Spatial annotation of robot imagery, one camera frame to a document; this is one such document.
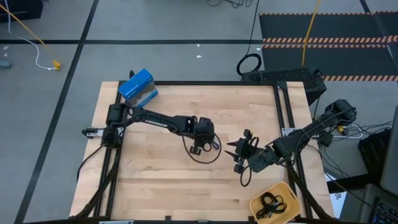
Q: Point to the black equipment case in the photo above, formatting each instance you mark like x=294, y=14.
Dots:
x=373, y=149

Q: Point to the black box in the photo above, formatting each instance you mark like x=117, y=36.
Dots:
x=18, y=9

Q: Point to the white printed sheet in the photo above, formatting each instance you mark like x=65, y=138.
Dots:
x=335, y=202

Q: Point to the black mat with orange stripes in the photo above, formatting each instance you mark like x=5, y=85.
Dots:
x=342, y=28

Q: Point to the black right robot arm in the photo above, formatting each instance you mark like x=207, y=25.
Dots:
x=311, y=130

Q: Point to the yellow plastic bin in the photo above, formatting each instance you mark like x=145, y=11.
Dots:
x=292, y=202

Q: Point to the grey desk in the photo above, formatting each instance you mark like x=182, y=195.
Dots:
x=363, y=202

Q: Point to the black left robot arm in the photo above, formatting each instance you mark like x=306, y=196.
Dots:
x=158, y=119

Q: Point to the black keyboard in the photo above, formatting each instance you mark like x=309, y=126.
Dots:
x=387, y=214

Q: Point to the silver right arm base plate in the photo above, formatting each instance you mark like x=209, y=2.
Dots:
x=285, y=132

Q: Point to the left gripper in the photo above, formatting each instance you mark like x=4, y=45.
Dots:
x=206, y=130

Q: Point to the black computer tower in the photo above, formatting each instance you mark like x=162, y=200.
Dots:
x=286, y=76

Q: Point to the grey monitor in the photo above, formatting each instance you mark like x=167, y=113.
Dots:
x=391, y=155

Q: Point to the blue plastic box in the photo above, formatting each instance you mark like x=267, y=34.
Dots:
x=136, y=85

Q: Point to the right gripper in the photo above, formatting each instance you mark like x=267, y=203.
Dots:
x=258, y=158

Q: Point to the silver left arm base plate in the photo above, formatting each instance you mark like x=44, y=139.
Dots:
x=93, y=133

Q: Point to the small grey object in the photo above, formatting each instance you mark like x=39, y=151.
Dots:
x=4, y=64

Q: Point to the black aluminium table frame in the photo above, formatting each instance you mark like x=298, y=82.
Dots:
x=199, y=83

